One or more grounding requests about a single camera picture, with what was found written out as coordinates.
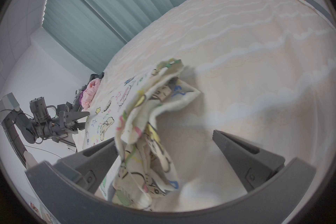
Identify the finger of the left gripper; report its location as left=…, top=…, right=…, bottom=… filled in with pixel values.
left=70, top=121, right=86, bottom=131
left=67, top=111, right=90, bottom=120

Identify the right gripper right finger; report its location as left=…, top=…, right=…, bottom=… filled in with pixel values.
left=213, top=130, right=286, bottom=194

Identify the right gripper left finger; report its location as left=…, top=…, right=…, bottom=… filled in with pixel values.
left=54, top=138, right=119, bottom=194

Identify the white printed pyjama top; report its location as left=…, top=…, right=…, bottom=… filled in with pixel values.
left=83, top=59, right=203, bottom=212

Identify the bed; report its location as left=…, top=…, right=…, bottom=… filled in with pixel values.
left=73, top=0, right=336, bottom=212

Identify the pink garment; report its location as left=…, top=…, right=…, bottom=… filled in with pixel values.
left=81, top=79, right=102, bottom=110

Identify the blue-green curtain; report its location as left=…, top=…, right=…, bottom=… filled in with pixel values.
left=42, top=0, right=211, bottom=74

